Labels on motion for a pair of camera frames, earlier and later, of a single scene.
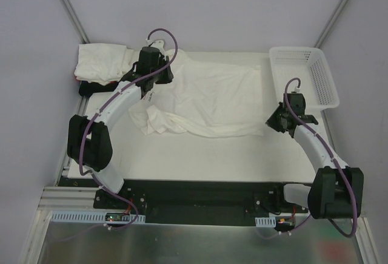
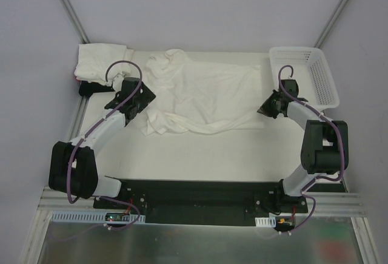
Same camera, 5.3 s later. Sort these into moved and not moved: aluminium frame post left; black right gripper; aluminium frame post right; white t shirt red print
Moved: black right gripper
Not moved: white t shirt red print; aluminium frame post right; aluminium frame post left
